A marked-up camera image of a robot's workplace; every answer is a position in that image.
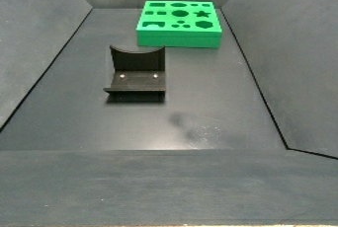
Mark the green shape sorting board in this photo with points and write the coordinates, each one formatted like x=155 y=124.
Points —
x=179 y=24

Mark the black curved holder block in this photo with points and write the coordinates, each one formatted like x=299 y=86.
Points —
x=139 y=71

